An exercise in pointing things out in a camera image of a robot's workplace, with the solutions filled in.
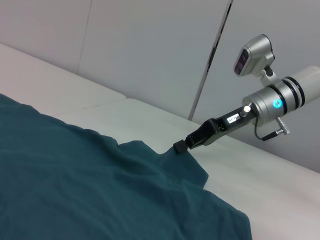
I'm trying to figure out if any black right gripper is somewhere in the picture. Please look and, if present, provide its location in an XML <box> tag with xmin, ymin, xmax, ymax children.
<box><xmin>173</xmin><ymin>105</ymin><xmax>256</xmax><ymax>155</ymax></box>

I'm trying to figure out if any teal blue t-shirt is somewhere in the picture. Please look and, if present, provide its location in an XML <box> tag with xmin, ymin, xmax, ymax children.
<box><xmin>0</xmin><ymin>92</ymin><xmax>253</xmax><ymax>240</ymax></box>

